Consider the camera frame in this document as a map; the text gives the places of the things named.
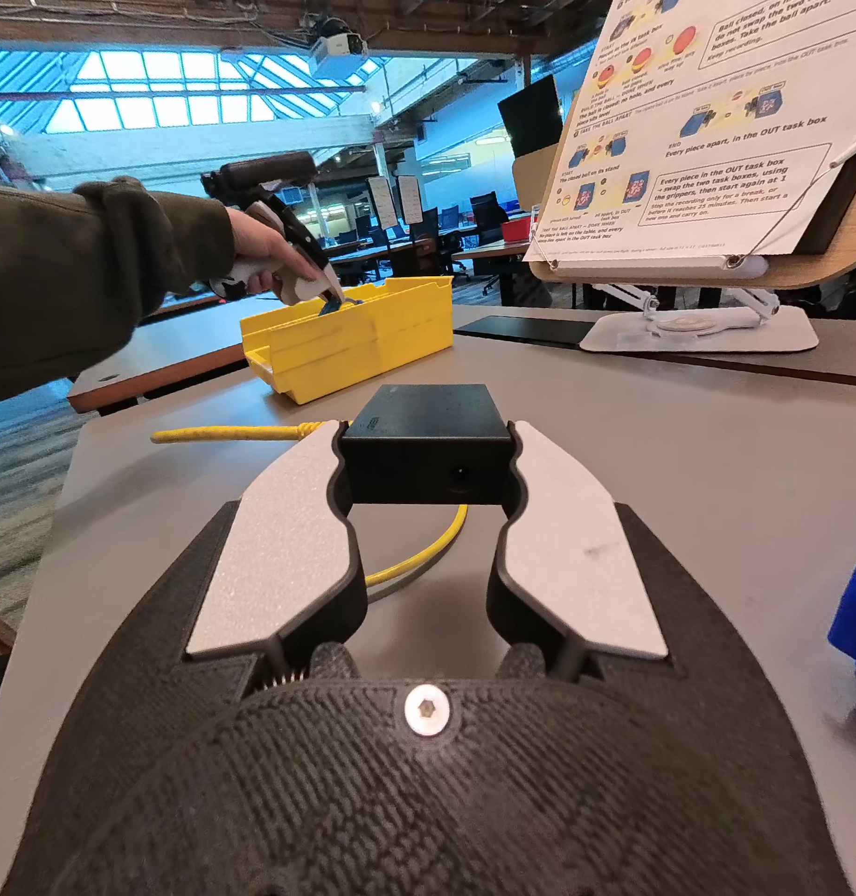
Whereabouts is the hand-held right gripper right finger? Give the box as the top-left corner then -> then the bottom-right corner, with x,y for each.
486,419 -> 671,681

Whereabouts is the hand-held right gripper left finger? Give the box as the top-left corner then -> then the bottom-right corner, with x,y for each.
185,420 -> 369,676

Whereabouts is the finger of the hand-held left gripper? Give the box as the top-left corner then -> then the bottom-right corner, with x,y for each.
275,266 -> 349,310

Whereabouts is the yellow plastic bin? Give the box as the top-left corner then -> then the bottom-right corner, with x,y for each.
240,276 -> 455,406

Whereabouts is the black network switch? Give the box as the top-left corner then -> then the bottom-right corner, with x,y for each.
340,384 -> 516,506

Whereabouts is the person's left forearm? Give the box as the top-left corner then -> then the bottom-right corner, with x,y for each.
0,176 -> 234,407

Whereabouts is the person's left hand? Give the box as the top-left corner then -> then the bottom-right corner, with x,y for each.
225,206 -> 318,296

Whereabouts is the white ceiling projector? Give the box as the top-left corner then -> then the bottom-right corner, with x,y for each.
309,31 -> 369,81

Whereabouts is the brown-edged desk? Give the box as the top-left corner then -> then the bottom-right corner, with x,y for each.
67,294 -> 261,414

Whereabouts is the long wooden desk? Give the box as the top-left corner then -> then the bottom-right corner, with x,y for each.
452,240 -> 534,261

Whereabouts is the black office chair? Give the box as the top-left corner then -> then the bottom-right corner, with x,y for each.
470,190 -> 509,232

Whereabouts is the black flat panel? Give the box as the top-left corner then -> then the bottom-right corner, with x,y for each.
454,315 -> 597,345

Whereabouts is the black monitor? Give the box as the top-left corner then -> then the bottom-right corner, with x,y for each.
498,73 -> 563,158

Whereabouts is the printed instruction sheet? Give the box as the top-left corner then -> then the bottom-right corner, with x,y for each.
524,0 -> 856,261

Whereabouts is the yellow ethernet cable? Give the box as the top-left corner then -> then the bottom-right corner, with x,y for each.
150,420 -> 469,588

